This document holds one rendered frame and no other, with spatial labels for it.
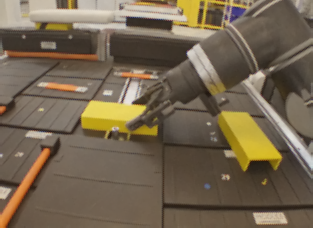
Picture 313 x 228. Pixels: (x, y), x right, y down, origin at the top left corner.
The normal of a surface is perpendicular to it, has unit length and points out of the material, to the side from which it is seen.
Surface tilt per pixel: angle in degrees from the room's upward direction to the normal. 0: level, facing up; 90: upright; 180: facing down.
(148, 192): 0
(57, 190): 0
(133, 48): 90
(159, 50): 90
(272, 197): 0
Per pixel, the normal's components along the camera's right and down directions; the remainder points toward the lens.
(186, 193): 0.09, -0.86
